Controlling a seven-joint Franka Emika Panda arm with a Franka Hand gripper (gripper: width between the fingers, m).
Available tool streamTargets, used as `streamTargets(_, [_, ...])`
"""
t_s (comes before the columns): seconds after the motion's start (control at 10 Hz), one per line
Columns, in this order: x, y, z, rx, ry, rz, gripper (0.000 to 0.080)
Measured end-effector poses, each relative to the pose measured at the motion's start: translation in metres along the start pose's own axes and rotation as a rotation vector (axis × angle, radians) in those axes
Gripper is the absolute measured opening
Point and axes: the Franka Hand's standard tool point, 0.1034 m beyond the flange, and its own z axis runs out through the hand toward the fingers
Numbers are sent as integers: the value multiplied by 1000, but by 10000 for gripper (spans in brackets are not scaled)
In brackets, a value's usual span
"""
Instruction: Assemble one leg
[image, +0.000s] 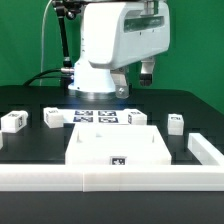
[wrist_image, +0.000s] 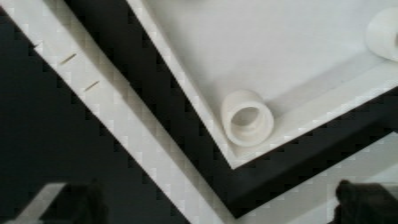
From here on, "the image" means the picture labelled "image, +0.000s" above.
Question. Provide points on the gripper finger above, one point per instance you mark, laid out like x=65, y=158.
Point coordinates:
x=146, y=73
x=119, y=77

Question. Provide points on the white square tabletop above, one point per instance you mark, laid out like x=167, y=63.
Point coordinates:
x=102, y=144

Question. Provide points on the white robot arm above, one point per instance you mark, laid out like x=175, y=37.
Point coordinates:
x=114, y=35

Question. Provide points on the fiducial marker sheet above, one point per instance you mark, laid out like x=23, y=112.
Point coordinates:
x=94, y=116

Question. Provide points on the white U-shaped fence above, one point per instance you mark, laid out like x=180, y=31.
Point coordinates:
x=18, y=173

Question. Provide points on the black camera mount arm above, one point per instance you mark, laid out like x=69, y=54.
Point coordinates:
x=65, y=9

